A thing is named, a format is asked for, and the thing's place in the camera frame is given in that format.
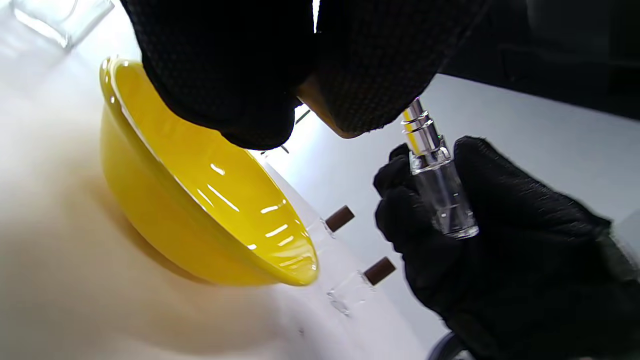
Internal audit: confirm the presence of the person's left hand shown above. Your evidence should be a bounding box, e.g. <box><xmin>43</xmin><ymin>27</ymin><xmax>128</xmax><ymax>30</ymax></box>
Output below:
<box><xmin>119</xmin><ymin>0</ymin><xmax>640</xmax><ymax>151</ymax></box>

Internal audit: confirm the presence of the person's right hand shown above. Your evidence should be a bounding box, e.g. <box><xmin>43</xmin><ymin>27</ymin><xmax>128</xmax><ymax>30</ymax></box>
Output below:
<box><xmin>373</xmin><ymin>136</ymin><xmax>640</xmax><ymax>360</ymax></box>

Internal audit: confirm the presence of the silver perfume bottle pump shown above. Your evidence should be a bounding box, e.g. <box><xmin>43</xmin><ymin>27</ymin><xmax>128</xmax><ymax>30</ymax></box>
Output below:
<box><xmin>401</xmin><ymin>97</ymin><xmax>448</xmax><ymax>168</ymax></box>

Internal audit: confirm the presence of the yellow bowl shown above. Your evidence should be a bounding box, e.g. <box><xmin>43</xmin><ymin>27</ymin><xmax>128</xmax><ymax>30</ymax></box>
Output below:
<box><xmin>99</xmin><ymin>56</ymin><xmax>320</xmax><ymax>287</ymax></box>

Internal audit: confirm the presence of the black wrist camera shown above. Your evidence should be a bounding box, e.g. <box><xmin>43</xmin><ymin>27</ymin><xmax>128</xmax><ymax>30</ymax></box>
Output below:
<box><xmin>427</xmin><ymin>331</ymin><xmax>473</xmax><ymax>360</ymax></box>

